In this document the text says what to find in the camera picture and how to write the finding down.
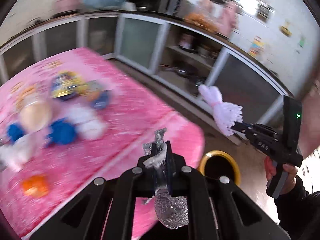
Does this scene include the silver foil wrapper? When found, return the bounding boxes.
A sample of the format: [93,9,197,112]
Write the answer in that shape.
[143,128,189,229]

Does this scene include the blue plastic basin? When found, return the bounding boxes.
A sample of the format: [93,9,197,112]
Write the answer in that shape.
[81,0,137,11]

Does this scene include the white crumpled tissue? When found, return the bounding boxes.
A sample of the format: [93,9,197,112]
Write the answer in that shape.
[66,104,107,140]

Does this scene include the blue glove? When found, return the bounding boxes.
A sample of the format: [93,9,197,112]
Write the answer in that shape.
[47,119,78,145]
[7,122,25,143]

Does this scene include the microwave oven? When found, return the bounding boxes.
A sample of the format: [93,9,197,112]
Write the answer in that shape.
[157,0,193,18]

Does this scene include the white orange-dotted paper cup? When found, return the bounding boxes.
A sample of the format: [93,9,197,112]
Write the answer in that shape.
[18,100,53,133]

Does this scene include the orange round trash piece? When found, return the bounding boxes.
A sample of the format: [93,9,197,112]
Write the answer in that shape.
[21,174,49,198]

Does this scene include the yellow rimmed trash bin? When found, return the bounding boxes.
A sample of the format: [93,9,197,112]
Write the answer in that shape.
[197,150,241,186]

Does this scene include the white foam fruit net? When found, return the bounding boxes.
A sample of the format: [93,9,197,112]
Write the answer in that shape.
[198,85,243,136]

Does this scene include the bag of orange food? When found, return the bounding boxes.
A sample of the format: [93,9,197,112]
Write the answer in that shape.
[184,12,218,33]

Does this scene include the person's right hand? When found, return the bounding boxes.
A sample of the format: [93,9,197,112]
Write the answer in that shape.
[264,157,298,199]

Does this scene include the pink floral tablecloth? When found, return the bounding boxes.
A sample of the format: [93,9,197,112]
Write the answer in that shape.
[1,48,204,238]

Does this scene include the blue yellow snack wrapper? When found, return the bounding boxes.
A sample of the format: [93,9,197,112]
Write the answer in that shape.
[50,71,110,110]

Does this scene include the kitchen counter cabinet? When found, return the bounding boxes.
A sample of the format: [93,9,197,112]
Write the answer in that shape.
[1,11,290,127]

